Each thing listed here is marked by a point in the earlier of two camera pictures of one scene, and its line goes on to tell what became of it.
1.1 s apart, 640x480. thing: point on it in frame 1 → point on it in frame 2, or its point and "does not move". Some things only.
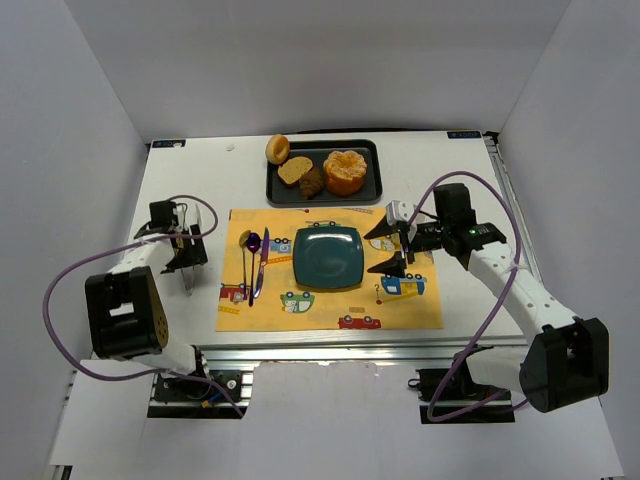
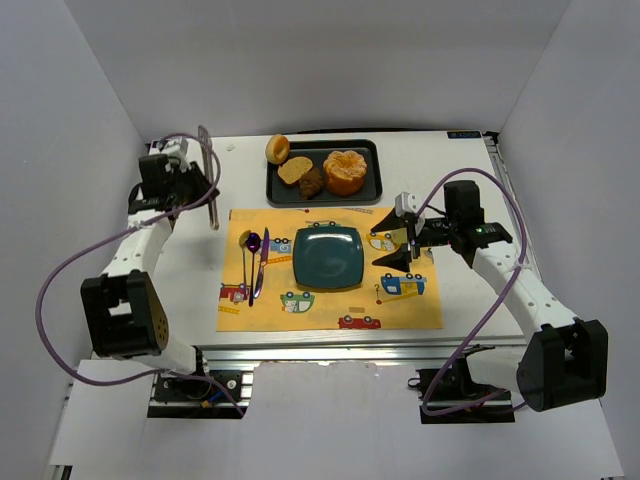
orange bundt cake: (345, 173) does not move
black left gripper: (190, 248) → (201, 179)
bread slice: (292, 170) does not move
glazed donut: (277, 149) does not move
